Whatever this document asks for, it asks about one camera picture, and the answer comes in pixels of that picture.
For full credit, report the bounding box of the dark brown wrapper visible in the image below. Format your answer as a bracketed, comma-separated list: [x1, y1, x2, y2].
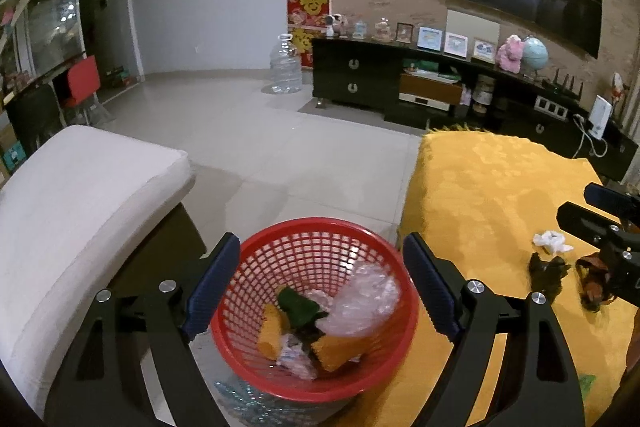
[575, 253, 616, 313]

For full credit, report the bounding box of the white tissue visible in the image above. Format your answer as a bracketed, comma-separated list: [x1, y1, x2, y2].
[532, 230, 574, 256]

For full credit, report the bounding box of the clear white plastic bag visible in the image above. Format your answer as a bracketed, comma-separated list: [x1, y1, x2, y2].
[316, 261, 401, 338]

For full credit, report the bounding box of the small dark trash piece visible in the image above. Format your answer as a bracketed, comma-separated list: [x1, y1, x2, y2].
[528, 253, 572, 305]

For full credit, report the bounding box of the red mesh trash basket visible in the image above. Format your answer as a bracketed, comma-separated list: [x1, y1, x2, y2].
[210, 217, 419, 404]

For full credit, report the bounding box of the white router box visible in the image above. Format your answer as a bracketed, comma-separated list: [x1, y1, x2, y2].
[588, 95, 612, 140]

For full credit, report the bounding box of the yellow tablecloth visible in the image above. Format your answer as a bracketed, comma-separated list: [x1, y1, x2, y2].
[334, 130, 636, 426]

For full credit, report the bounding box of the pale blue globe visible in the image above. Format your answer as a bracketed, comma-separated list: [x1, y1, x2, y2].
[522, 36, 549, 72]

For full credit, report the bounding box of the pink plush toy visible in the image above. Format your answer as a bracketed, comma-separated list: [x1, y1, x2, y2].
[496, 35, 525, 75]

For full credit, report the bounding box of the clear plastic stool blue leaf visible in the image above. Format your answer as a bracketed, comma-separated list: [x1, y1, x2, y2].
[214, 377, 349, 426]

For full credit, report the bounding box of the beige sofa ottoman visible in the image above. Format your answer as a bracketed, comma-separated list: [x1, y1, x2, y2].
[1, 126, 195, 415]

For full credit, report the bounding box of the orange peel piece left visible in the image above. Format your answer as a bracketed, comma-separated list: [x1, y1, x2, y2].
[257, 303, 290, 361]

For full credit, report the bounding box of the orange peel piece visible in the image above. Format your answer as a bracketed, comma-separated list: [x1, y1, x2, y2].
[310, 335, 373, 373]
[257, 303, 290, 361]

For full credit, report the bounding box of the black TV cabinet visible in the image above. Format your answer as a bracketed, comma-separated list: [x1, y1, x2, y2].
[311, 38, 639, 182]

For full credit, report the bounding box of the orange peel piece right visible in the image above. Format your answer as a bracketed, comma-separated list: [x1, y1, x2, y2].
[310, 335, 373, 373]

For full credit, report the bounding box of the black crumpled bag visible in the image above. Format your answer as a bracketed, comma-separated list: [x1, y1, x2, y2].
[277, 286, 328, 343]

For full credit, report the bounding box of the red chair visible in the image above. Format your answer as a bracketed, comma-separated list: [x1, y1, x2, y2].
[64, 55, 113, 126]

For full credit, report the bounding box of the clear water jug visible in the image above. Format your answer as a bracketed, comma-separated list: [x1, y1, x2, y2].
[270, 34, 303, 94]

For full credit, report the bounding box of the red festive poster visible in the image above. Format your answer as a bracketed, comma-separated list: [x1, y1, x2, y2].
[286, 0, 331, 68]

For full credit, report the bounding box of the photo frame small right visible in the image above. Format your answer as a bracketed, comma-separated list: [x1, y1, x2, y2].
[472, 38, 496, 64]

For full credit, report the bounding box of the photo frame white middle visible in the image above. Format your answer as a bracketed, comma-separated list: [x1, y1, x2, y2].
[444, 31, 469, 58]

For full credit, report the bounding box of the photo frame blue left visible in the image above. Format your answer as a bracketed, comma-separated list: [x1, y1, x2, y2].
[416, 26, 442, 52]

